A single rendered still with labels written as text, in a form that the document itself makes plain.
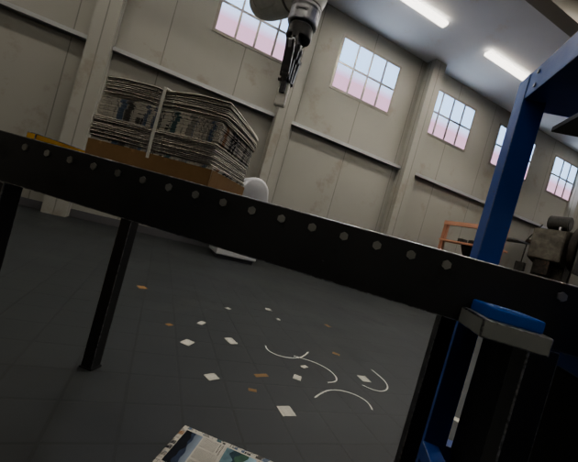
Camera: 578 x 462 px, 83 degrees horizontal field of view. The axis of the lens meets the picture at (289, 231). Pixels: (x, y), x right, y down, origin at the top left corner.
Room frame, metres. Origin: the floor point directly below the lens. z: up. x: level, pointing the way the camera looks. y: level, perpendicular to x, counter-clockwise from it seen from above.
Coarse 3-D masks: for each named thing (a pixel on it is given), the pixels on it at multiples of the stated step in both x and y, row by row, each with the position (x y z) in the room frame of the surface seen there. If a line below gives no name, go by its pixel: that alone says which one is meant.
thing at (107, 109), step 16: (112, 80) 0.91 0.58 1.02; (128, 80) 0.90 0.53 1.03; (112, 96) 0.91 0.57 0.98; (128, 96) 0.90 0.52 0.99; (144, 96) 0.89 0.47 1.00; (112, 112) 0.90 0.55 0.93; (128, 112) 0.89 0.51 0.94; (144, 112) 0.88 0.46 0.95; (96, 128) 0.90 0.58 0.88; (112, 128) 0.89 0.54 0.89; (128, 128) 0.89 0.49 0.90; (128, 144) 0.88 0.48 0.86
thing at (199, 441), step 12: (180, 432) 1.07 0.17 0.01; (192, 432) 1.08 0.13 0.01; (168, 444) 1.00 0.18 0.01; (180, 444) 1.01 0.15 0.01; (192, 444) 1.03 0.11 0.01; (204, 444) 1.04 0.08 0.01; (216, 444) 1.06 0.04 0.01; (228, 444) 1.08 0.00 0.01; (168, 456) 0.95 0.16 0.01; (180, 456) 0.96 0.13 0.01; (192, 456) 0.98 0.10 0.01; (204, 456) 0.99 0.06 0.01; (216, 456) 1.00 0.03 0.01; (228, 456) 1.02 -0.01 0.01; (240, 456) 1.03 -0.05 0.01; (252, 456) 1.05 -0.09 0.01
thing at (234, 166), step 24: (192, 96) 0.87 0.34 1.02; (192, 120) 0.86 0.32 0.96; (216, 120) 0.85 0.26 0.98; (240, 120) 0.93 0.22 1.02; (168, 144) 0.86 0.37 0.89; (192, 144) 0.85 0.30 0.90; (216, 144) 0.84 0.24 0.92; (240, 144) 0.99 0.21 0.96; (216, 168) 0.87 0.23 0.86; (240, 168) 1.06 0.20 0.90
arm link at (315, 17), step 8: (296, 0) 0.93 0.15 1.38; (304, 0) 0.92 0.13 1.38; (312, 0) 0.92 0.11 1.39; (296, 8) 0.92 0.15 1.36; (304, 8) 0.92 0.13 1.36; (312, 8) 0.92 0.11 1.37; (320, 8) 0.95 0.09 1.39; (288, 16) 0.95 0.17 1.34; (296, 16) 0.93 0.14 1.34; (304, 16) 0.92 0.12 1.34; (312, 16) 0.93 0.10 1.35; (288, 24) 0.97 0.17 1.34; (312, 24) 0.94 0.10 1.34
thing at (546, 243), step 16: (560, 224) 7.87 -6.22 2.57; (528, 240) 8.27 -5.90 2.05; (544, 240) 7.65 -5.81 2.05; (560, 240) 7.42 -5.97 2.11; (576, 240) 7.16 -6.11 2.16; (528, 256) 7.86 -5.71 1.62; (544, 256) 7.59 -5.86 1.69; (560, 256) 7.37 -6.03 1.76; (576, 256) 7.13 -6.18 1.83; (544, 272) 7.55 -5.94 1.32; (560, 272) 7.66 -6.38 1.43; (576, 272) 7.22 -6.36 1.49
